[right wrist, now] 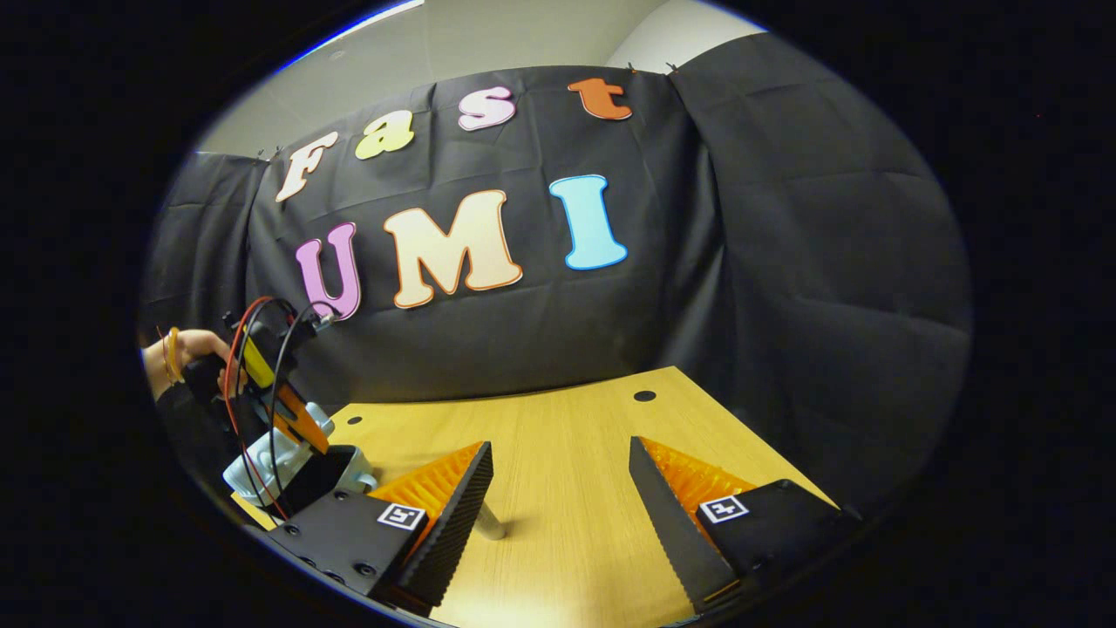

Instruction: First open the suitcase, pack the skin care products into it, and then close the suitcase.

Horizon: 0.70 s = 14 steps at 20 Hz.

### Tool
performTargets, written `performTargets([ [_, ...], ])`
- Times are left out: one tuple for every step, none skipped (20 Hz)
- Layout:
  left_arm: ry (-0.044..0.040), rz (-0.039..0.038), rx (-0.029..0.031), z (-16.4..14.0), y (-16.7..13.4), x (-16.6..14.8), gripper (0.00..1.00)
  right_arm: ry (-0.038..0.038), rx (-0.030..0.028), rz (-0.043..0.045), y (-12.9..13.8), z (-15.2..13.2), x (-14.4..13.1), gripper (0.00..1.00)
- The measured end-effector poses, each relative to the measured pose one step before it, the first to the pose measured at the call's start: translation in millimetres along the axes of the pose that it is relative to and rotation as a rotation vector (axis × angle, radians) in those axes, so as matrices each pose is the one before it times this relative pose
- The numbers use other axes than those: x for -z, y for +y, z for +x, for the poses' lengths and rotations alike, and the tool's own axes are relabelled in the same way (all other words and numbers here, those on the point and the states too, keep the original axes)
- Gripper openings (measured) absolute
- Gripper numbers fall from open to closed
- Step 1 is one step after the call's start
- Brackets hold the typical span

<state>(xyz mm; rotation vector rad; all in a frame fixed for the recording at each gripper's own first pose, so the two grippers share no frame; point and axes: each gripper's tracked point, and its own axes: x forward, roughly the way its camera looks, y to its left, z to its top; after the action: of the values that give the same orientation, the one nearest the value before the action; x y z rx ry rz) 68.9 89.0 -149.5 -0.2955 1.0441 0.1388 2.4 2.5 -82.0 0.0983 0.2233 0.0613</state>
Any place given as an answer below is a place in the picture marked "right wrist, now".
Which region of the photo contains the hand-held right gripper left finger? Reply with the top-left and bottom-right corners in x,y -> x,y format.
266,440 -> 495,610

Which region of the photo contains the black backdrop cloth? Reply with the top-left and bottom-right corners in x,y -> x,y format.
139,33 -> 973,515

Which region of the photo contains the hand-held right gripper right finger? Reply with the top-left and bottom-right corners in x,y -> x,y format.
628,436 -> 864,613

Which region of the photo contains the light blue suitcase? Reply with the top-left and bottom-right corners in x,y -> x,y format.
223,403 -> 378,517

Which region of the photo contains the black cable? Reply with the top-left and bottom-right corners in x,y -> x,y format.
266,304 -> 338,517

